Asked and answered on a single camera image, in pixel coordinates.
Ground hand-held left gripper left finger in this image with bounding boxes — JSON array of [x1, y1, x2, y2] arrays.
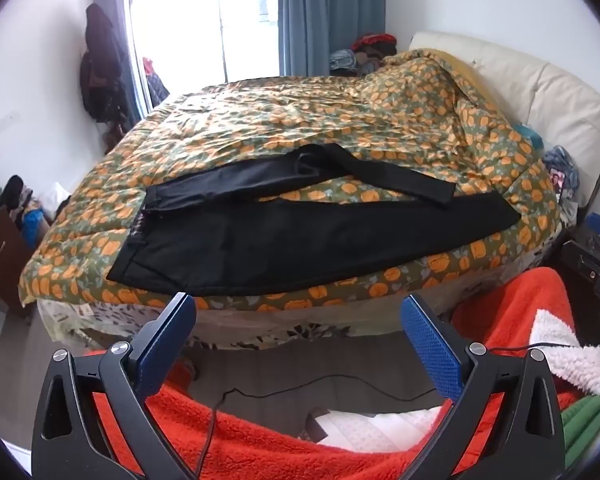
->
[[30, 292, 216, 480]]

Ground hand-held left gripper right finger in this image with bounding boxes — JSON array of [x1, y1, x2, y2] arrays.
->
[[400, 294, 566, 480]]

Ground black pants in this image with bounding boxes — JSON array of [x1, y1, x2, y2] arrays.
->
[[106, 143, 522, 297]]

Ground blue-grey bedside clothes pile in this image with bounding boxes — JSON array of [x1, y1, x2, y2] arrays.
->
[[522, 125, 581, 226]]

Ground leaf-print bed sheet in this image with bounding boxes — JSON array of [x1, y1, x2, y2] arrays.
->
[[36, 240, 561, 353]]

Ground white ribbed cloth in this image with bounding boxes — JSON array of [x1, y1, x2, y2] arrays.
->
[[305, 404, 448, 455]]

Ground person's red fleece garment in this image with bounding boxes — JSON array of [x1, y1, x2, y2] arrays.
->
[[90, 267, 600, 480]]

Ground cream padded headboard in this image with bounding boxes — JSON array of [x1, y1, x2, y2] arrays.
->
[[409, 31, 600, 211]]

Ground brown wooden cabinet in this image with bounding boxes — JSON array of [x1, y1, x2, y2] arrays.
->
[[0, 205, 36, 316]]

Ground clothes heap on cabinet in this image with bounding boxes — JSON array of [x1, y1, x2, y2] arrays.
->
[[0, 175, 73, 251]]

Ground orange-print green quilt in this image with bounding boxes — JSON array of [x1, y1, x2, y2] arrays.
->
[[19, 49, 563, 313]]

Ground red clothes by window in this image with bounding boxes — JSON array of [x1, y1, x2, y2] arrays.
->
[[141, 56, 171, 108]]

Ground dark hanging coats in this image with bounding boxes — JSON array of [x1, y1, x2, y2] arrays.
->
[[79, 3, 140, 153]]

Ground clothes pile by curtain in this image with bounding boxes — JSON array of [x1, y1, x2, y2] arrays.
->
[[329, 33, 398, 78]]

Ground window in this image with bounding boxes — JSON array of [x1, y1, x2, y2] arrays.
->
[[124, 0, 281, 111]]

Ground blue curtain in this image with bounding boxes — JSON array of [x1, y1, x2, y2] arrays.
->
[[277, 0, 388, 80]]

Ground black cable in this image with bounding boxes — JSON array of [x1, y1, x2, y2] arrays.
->
[[192, 340, 600, 480]]

